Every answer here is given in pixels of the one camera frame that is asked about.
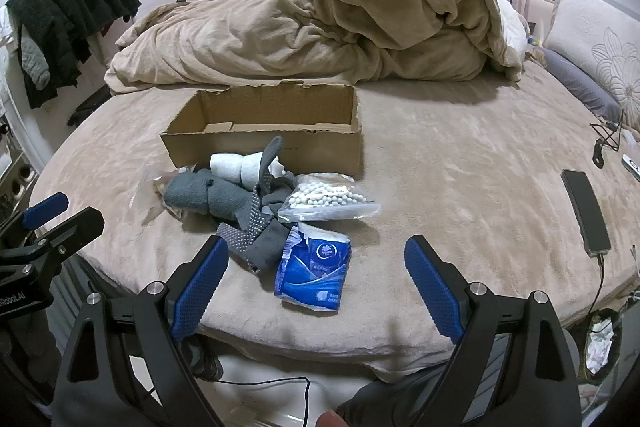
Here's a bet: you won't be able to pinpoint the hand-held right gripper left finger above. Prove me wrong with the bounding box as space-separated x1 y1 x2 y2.
50 236 231 427

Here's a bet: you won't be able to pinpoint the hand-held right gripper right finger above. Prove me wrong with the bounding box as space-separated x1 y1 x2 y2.
404 234 583 427

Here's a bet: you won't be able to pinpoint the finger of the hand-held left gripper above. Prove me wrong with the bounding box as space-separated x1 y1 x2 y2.
20 206 106 269
0 192 69 244

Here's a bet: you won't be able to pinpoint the grey dotted sock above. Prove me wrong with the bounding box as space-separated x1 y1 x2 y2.
216 192 293 276

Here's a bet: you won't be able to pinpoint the clear plastic bag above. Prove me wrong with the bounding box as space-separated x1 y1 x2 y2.
127 164 201 223

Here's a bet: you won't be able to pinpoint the grey socks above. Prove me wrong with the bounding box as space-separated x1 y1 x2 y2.
164 169 251 223

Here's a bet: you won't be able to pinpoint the blue tissue pack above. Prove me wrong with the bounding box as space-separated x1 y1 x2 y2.
274 222 352 313

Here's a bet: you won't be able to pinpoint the white socks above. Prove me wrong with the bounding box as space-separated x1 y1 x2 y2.
209 151 291 188

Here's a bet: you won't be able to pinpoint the bag of white beads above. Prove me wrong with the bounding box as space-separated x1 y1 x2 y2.
276 173 382 223

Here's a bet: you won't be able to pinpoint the grey dotted work glove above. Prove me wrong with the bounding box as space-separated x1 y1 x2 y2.
255 136 299 214

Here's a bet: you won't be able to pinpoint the brown cardboard box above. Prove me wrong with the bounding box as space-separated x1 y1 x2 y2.
160 79 363 180

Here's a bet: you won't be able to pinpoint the bed with beige sheet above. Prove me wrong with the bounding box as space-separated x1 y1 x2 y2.
30 57 640 383

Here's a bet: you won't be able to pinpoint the black bag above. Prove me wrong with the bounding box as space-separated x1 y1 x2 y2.
67 87 111 128

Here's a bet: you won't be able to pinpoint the person's leg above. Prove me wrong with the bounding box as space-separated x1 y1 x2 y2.
335 377 451 427

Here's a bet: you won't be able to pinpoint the black smartphone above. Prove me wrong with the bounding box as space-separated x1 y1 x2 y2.
561 170 612 257

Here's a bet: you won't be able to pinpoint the trash bin with paper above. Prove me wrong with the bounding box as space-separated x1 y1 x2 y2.
575 309 623 388

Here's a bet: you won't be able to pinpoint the pile of dark clothes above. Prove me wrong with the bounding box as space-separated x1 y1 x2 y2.
5 0 142 110

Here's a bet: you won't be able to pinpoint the black phone stand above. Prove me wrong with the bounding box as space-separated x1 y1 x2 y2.
589 109 626 168

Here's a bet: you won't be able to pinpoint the grey pillow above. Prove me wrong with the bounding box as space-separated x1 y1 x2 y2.
532 47 623 118

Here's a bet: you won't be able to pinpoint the beige fleece blanket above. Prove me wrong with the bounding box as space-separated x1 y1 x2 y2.
104 0 526 95

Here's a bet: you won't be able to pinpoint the white floral pillow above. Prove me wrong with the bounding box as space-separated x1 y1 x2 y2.
542 0 640 130

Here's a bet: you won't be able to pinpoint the black floor cable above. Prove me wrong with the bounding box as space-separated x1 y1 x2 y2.
220 376 311 427

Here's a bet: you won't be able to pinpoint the black charging cable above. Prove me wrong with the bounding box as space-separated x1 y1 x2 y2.
584 252 608 324

